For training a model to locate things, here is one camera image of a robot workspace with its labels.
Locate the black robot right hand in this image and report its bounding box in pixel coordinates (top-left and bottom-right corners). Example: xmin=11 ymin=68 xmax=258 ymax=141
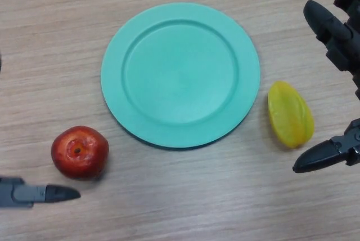
xmin=292 ymin=0 xmax=360 ymax=173

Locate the red apple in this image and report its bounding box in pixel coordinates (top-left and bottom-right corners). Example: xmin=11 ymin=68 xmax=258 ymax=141
xmin=51 ymin=126 xmax=110 ymax=180

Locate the yellow starfruit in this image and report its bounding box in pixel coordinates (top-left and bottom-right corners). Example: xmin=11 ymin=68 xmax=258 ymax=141
xmin=267 ymin=81 xmax=315 ymax=149

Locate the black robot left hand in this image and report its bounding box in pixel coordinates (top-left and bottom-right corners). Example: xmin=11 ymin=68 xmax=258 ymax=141
xmin=0 ymin=51 xmax=82 ymax=209

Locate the green round plate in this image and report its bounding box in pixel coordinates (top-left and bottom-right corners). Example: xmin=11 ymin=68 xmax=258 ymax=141
xmin=100 ymin=1 xmax=261 ymax=149

